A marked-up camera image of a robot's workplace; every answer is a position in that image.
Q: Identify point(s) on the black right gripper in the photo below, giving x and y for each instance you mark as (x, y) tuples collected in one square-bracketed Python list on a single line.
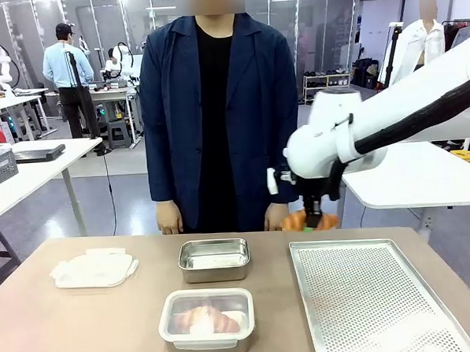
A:
[(311, 191)]

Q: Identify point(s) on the golden brown croissant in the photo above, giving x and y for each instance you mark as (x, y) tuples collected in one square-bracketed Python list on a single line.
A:
[(205, 319), (292, 221)]

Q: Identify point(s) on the clear plastic clip lid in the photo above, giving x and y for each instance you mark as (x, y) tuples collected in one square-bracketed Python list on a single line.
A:
[(92, 268), (206, 317)]

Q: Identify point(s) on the stainless steel rectangular container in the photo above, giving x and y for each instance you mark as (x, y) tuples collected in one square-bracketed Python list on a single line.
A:
[(213, 260), (208, 346)]

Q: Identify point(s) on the person's right navy-sleeved forearm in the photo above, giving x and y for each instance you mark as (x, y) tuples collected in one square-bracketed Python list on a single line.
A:
[(161, 168)]

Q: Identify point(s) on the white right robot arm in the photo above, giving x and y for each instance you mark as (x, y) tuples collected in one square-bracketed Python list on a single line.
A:
[(393, 108)]

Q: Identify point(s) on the person's left hand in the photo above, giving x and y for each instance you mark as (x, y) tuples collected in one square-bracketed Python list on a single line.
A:
[(274, 218)]

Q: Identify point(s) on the person's right hand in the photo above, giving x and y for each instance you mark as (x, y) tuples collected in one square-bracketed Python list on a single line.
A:
[(169, 220)]

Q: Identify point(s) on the perforated metal baking tray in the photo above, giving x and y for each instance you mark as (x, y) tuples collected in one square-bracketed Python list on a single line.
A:
[(367, 295)]

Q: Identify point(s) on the large white side table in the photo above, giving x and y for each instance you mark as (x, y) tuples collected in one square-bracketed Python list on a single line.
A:
[(416, 182)]

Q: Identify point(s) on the white shoe rack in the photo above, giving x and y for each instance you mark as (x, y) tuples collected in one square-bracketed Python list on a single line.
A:
[(326, 85)]

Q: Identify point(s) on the person in navy coat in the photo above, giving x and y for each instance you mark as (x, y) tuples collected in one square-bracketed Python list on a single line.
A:
[(220, 121)]

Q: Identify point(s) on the black luggage bag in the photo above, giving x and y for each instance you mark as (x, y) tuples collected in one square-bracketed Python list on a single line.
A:
[(365, 74)]

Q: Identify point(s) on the black tripod with white head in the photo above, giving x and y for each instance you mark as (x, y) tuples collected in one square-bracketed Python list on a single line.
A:
[(392, 53)]

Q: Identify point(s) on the mannequin in white shirt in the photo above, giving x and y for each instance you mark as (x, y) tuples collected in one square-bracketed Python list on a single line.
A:
[(421, 44)]

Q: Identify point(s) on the grey step stool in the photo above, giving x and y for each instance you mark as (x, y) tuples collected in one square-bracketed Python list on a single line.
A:
[(119, 134)]

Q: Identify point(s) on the background workbench with equipment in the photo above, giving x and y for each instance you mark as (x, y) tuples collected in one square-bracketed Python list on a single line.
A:
[(114, 99)]

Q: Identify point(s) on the clothes rack with garments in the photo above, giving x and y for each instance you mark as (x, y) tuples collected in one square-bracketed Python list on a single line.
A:
[(458, 34)]

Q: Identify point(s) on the small white background robot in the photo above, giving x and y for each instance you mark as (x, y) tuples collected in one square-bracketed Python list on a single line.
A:
[(119, 61)]

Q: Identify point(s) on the white table with grey leg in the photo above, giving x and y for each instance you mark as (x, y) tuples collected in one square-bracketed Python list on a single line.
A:
[(41, 166)]

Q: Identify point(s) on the flat black case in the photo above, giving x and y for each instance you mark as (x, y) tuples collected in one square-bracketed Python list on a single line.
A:
[(38, 153)]

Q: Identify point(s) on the man in light blue shirt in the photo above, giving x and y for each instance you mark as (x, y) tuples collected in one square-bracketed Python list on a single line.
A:
[(66, 74)]

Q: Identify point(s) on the white background desk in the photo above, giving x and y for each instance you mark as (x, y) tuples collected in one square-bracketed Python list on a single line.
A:
[(14, 104)]

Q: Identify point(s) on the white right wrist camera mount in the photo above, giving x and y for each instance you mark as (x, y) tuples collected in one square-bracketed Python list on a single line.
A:
[(272, 181)]

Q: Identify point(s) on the thin black camera tripod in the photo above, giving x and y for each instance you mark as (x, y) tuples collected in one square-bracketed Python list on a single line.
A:
[(82, 97)]

